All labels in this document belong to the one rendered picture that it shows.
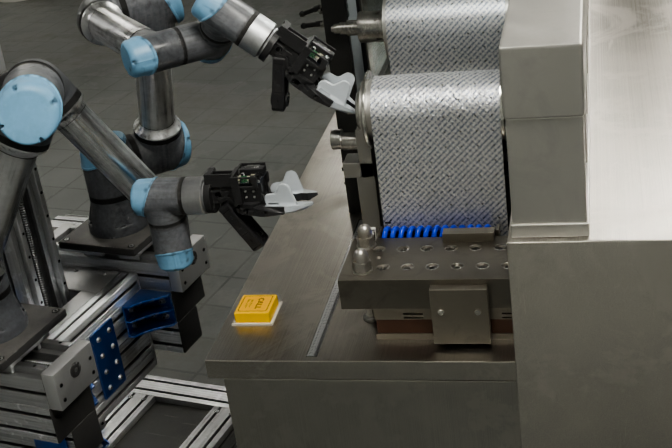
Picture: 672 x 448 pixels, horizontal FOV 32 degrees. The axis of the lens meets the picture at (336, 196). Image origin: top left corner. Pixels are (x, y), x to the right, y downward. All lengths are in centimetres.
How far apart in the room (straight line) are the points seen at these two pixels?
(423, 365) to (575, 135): 92
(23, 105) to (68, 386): 65
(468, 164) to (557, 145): 93
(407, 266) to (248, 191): 35
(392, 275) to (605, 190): 77
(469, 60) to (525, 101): 113
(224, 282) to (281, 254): 185
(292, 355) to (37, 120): 63
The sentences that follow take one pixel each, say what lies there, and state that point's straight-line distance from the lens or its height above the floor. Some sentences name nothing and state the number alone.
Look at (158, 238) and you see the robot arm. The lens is 231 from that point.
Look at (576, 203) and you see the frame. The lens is 124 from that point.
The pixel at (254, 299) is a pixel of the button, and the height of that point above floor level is 92.
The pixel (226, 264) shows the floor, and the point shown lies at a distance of 442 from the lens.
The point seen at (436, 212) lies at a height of 106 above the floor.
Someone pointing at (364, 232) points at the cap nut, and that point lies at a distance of 213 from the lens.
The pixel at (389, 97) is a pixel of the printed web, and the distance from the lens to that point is 212.
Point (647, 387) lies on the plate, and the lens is 134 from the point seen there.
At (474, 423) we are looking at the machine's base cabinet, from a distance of 211.
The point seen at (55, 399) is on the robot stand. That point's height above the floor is 71.
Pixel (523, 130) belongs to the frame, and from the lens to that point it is 120.
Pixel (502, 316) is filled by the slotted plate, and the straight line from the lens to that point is 206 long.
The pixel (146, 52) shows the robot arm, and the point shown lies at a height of 140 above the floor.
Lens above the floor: 202
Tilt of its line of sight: 25 degrees down
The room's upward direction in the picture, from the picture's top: 8 degrees counter-clockwise
